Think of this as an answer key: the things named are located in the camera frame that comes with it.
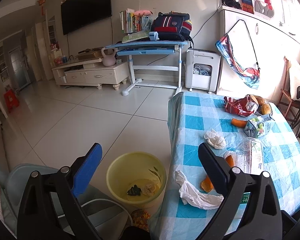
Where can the navy red school backpack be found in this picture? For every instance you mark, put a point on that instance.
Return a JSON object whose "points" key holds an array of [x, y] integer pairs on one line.
{"points": [[173, 26]]}

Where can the black wall television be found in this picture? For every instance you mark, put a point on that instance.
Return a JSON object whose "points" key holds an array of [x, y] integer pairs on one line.
{"points": [[76, 14]]}

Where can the clear plastic wrapper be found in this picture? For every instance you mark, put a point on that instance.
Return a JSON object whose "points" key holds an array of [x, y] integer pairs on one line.
{"points": [[249, 156]]}

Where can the cream TV cabinet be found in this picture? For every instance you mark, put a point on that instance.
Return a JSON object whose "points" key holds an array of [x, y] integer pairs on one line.
{"points": [[91, 73]]}

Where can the small white tissue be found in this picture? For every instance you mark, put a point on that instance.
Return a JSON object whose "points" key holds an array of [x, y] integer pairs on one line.
{"points": [[215, 140]]}

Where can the wooden chair with cushion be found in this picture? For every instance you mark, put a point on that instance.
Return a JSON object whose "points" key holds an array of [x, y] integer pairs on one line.
{"points": [[288, 98]]}

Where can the yellow plastic trash bin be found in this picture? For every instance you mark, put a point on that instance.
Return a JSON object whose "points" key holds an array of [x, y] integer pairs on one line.
{"points": [[136, 179]]}

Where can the colourful kite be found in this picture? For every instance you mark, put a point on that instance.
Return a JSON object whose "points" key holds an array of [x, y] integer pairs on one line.
{"points": [[237, 62]]}

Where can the row of books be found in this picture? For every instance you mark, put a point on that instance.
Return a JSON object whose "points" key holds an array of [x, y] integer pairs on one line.
{"points": [[131, 23]]}

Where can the green white juice carton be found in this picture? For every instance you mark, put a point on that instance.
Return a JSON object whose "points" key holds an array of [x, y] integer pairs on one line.
{"points": [[259, 126]]}

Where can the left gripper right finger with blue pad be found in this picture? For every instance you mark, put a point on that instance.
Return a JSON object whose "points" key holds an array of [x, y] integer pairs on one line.
{"points": [[262, 216]]}

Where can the blue white study desk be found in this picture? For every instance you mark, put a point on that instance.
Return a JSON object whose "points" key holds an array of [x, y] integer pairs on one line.
{"points": [[142, 48]]}

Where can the pink kettlebell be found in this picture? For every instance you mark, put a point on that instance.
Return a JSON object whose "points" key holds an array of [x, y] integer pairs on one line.
{"points": [[108, 59]]}

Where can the brown mango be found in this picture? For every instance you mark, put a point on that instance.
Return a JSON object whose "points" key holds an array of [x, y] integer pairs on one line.
{"points": [[261, 101]]}

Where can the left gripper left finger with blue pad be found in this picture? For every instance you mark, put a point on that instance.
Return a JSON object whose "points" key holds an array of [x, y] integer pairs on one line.
{"points": [[37, 216]]}

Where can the white air purifier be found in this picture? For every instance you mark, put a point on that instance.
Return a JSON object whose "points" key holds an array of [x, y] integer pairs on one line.
{"points": [[202, 70]]}

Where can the light blue sofa seat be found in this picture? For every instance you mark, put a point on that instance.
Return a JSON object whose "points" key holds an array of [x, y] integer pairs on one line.
{"points": [[107, 216]]}

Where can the wire fruit basket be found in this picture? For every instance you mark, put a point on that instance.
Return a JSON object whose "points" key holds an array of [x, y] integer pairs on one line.
{"points": [[259, 108]]}

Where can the blue checkered tablecloth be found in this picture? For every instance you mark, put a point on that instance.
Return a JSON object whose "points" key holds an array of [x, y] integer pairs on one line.
{"points": [[190, 116]]}

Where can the orange peel piece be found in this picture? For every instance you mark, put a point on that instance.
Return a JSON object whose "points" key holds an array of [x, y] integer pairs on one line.
{"points": [[206, 184]]}

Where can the red snack bag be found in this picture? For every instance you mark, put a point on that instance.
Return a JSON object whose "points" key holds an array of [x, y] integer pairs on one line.
{"points": [[244, 107]]}

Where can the long orange peel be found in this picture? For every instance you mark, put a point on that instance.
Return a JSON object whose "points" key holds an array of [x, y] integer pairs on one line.
{"points": [[238, 123]]}

